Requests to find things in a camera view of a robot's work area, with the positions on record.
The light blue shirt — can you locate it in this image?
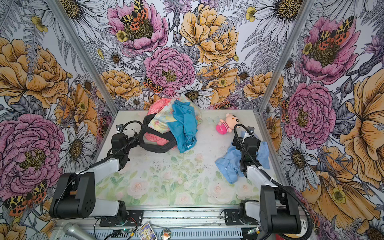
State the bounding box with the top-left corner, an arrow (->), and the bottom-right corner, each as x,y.
215,142 -> 270,184

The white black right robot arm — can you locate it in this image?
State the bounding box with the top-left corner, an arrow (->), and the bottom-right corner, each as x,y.
233,124 -> 303,239

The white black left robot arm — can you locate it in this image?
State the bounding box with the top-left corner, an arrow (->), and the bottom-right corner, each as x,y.
49,133 -> 140,221

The pastel floral patterned cloth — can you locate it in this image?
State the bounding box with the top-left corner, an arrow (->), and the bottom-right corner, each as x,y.
149,94 -> 203,134

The pink cloth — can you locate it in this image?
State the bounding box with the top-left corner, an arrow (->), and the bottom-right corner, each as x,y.
144,98 -> 171,146

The teal cloth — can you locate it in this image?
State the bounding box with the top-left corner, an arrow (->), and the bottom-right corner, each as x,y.
167,100 -> 198,153

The pink plush pig toy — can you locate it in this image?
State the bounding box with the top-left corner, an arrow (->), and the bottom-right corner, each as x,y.
216,114 -> 241,135

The colourful card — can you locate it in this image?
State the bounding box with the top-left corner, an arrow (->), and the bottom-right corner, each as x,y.
137,222 -> 158,240

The round badge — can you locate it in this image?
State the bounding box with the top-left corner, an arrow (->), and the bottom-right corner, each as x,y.
161,229 -> 172,240

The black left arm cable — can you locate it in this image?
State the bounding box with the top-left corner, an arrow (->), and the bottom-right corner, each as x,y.
53,120 -> 144,211

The black corrugated right cable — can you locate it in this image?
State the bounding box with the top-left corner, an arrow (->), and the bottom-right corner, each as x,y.
233,123 -> 314,240

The black strap bag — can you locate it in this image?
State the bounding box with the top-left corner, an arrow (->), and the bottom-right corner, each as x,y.
139,114 -> 177,154

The aluminium corner post left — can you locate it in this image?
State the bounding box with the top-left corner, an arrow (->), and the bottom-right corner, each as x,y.
47,1 -> 119,116

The aluminium corner post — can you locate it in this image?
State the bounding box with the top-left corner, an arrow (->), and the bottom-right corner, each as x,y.
47,1 -> 119,116
258,0 -> 315,114

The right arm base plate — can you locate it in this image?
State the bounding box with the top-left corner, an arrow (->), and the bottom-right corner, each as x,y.
221,209 -> 259,226

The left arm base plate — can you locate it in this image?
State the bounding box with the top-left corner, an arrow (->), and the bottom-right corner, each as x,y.
100,210 -> 144,227

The aluminium front rail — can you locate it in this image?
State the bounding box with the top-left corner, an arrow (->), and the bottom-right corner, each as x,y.
50,205 -> 265,240

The silver cylinder handle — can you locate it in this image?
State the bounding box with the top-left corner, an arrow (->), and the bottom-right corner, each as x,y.
63,223 -> 96,240

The aluminium corner post right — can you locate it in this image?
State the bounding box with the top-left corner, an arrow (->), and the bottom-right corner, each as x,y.
258,0 -> 315,114

